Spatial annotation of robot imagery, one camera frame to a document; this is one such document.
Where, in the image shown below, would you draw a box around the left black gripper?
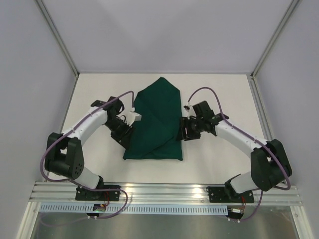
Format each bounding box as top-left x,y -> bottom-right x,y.
104,118 -> 136,150

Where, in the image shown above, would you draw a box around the green surgical cloth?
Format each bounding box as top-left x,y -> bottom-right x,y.
123,77 -> 183,161

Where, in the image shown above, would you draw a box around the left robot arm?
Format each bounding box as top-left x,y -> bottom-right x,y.
44,97 -> 134,200

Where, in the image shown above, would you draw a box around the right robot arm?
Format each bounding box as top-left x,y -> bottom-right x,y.
176,101 -> 292,202

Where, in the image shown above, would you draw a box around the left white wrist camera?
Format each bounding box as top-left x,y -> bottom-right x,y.
125,112 -> 142,126

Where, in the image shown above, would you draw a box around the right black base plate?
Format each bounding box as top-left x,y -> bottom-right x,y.
206,186 -> 255,204

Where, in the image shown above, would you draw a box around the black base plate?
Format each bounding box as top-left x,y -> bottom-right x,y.
206,186 -> 255,204
75,185 -> 121,202

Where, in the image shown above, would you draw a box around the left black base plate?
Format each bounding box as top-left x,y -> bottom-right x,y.
75,185 -> 121,202

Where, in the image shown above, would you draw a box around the grey slotted cable duct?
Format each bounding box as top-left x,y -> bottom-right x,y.
39,203 -> 228,216

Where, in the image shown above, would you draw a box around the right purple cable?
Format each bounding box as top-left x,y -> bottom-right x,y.
187,87 -> 292,222

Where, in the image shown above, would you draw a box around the aluminium front rail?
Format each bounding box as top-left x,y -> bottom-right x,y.
29,182 -> 303,206

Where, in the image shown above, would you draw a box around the left aluminium frame post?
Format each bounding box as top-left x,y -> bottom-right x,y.
34,0 -> 80,79

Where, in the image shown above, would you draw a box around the aluminium frame post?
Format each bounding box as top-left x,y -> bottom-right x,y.
34,0 -> 80,79
250,0 -> 302,80

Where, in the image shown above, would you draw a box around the right aluminium frame post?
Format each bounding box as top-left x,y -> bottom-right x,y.
250,0 -> 302,80

